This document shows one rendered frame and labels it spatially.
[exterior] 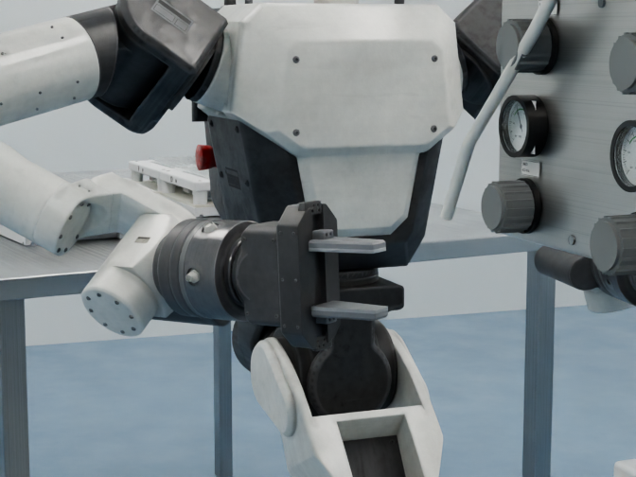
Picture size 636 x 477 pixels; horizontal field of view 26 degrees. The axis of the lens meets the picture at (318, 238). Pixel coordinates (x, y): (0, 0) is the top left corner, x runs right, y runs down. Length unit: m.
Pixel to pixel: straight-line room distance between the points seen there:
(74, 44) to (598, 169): 0.77
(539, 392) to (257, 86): 1.31
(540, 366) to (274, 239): 1.54
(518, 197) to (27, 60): 0.70
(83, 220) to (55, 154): 4.30
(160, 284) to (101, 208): 0.13
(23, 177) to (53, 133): 4.32
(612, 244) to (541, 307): 1.89
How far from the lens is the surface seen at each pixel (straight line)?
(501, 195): 0.83
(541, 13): 0.79
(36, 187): 1.28
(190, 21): 1.50
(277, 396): 1.57
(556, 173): 0.82
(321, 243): 1.13
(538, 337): 2.62
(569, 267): 1.43
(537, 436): 2.67
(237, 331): 1.80
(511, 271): 6.33
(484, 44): 1.63
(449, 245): 2.44
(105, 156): 5.65
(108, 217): 1.31
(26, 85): 1.41
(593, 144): 0.79
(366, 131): 1.51
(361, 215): 1.53
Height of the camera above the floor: 1.25
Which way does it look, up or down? 8 degrees down
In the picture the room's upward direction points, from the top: straight up
